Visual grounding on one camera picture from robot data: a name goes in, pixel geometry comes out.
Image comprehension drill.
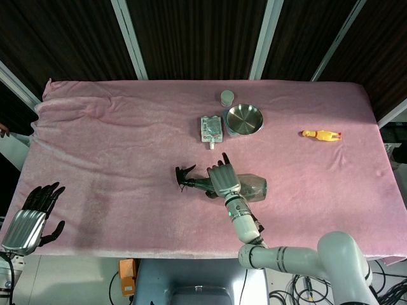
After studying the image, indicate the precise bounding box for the yellow rubber chicken toy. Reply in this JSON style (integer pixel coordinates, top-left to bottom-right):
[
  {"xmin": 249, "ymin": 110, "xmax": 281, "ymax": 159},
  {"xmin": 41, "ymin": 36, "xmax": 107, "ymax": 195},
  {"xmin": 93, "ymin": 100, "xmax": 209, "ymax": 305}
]
[{"xmin": 301, "ymin": 129, "xmax": 343, "ymax": 143}]

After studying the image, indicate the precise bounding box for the stainless steel bowl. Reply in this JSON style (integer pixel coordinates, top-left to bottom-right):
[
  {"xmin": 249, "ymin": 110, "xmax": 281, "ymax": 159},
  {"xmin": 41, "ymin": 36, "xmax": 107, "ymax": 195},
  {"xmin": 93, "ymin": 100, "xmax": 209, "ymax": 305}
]
[
  {"xmin": 224, "ymin": 107, "xmax": 265, "ymax": 139},
  {"xmin": 226, "ymin": 103, "xmax": 265, "ymax": 134}
]

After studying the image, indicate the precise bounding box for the orange power box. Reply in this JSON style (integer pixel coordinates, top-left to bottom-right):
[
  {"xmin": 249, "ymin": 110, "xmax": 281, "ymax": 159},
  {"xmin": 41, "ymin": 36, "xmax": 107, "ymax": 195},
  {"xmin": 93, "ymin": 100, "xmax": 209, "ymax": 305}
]
[{"xmin": 118, "ymin": 259, "xmax": 138, "ymax": 297}]

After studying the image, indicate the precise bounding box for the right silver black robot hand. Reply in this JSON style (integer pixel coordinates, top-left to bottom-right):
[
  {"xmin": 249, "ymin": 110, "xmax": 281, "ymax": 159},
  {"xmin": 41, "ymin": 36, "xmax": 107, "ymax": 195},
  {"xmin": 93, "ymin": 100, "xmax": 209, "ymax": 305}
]
[{"xmin": 204, "ymin": 152, "xmax": 242, "ymax": 200}]

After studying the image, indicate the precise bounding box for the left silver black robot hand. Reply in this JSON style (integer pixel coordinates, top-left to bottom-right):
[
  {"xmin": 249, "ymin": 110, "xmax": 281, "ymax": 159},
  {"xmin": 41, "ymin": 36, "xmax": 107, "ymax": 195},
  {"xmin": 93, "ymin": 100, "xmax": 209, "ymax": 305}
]
[{"xmin": 1, "ymin": 182, "xmax": 66, "ymax": 256}]

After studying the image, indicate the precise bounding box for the grey cylindrical cup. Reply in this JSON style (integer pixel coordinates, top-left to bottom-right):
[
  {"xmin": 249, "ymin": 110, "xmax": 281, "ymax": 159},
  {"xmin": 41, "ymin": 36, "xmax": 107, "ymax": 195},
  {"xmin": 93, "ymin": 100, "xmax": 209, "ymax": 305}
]
[{"xmin": 220, "ymin": 90, "xmax": 235, "ymax": 107}]

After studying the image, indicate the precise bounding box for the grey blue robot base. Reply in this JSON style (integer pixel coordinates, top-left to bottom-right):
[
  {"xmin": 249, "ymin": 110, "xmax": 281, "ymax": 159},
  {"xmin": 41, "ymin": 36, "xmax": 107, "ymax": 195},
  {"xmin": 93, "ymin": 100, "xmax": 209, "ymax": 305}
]
[{"xmin": 132, "ymin": 259, "xmax": 271, "ymax": 305}]

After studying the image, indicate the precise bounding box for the pink table cloth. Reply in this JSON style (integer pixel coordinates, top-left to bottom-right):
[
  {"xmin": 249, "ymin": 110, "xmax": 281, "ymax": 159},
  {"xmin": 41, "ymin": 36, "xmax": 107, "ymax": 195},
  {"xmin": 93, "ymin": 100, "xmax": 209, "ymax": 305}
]
[{"xmin": 0, "ymin": 78, "xmax": 407, "ymax": 267}]

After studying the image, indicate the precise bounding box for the black cable bundle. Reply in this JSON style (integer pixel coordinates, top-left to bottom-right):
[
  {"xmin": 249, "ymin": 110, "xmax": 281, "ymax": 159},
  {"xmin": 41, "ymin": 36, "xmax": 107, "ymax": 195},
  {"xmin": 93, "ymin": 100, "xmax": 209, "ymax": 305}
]
[{"xmin": 268, "ymin": 260, "xmax": 407, "ymax": 305}]

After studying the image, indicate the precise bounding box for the clear green spray bottle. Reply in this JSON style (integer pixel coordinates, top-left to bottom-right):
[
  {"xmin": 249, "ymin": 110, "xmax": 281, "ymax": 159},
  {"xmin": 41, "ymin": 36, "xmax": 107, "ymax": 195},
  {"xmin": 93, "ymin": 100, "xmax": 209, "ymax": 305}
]
[{"xmin": 175, "ymin": 164, "xmax": 268, "ymax": 203}]

